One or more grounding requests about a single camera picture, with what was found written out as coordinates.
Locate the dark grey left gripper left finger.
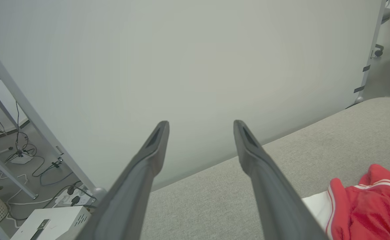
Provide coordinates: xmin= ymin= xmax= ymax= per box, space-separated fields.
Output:
xmin=77 ymin=121 xmax=170 ymax=240

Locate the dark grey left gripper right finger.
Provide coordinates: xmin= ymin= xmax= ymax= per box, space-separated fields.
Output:
xmin=233 ymin=120 xmax=330 ymax=240

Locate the red garment with white stripes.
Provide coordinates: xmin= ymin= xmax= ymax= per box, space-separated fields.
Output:
xmin=325 ymin=163 xmax=390 ymax=240

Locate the white cloth garment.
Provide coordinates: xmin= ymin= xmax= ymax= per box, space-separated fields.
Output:
xmin=301 ymin=191 xmax=333 ymax=234

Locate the grey fabric sofa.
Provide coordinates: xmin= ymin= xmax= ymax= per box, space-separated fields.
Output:
xmin=140 ymin=97 xmax=390 ymax=240

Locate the white power strip with plugs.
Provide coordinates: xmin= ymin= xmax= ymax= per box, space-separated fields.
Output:
xmin=53 ymin=185 xmax=95 ymax=208

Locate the white metal box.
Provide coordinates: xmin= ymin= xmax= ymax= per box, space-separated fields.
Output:
xmin=10 ymin=206 xmax=92 ymax=240

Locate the white flat adapter box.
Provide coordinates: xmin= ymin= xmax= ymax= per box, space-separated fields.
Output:
xmin=10 ymin=154 xmax=34 ymax=165

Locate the white partition screen panel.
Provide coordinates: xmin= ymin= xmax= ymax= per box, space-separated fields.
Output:
xmin=0 ymin=0 xmax=387 ymax=197

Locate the grey office chair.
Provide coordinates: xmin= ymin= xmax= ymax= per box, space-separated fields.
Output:
xmin=374 ymin=0 xmax=390 ymax=58

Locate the white floor cable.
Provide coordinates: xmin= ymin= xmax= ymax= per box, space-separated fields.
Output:
xmin=0 ymin=173 xmax=55 ymax=230

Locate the grey metal desk frame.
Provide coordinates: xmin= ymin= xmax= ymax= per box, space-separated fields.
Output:
xmin=0 ymin=55 xmax=39 ymax=200

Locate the plain grey partition post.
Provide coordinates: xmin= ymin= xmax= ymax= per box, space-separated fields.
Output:
xmin=0 ymin=33 xmax=107 ymax=200

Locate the black hanging cable bundle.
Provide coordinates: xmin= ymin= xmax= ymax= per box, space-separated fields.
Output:
xmin=3 ymin=100 xmax=65 ymax=177

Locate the grey partition post with tape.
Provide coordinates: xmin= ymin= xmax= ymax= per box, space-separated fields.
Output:
xmin=353 ymin=0 xmax=390 ymax=104

